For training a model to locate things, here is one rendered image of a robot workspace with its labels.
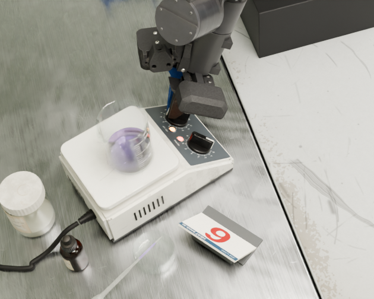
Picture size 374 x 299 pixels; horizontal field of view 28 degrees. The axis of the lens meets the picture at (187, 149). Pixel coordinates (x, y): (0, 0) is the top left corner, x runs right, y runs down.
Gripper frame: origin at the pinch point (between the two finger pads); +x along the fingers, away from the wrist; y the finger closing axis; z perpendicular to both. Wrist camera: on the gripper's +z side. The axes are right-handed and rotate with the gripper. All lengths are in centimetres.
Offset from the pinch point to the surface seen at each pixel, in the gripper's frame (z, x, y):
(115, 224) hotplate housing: 6.7, 11.6, 14.3
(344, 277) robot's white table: -20.7, 5.5, 24.0
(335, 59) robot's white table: -25.1, -5.5, -9.8
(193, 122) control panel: -3.6, 4.0, -0.1
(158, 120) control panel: 1.8, 4.1, 1.0
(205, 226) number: -4.7, 9.1, 14.9
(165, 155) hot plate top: 2.1, 3.3, 8.9
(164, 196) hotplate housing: 0.8, 8.3, 11.3
